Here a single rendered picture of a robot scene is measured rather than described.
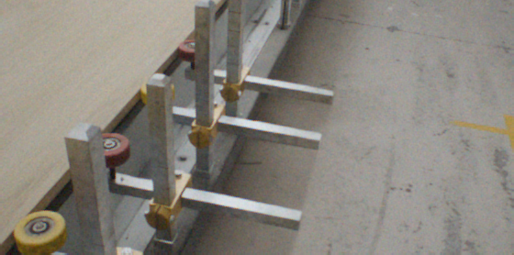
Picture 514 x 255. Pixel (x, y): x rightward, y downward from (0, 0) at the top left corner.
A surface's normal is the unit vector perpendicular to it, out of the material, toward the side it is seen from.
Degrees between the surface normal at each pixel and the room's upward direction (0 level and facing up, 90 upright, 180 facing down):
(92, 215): 90
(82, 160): 90
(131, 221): 0
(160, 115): 90
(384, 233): 0
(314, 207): 0
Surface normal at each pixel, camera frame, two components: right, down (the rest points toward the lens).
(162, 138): -0.18, 0.53
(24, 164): 0.10, -0.83
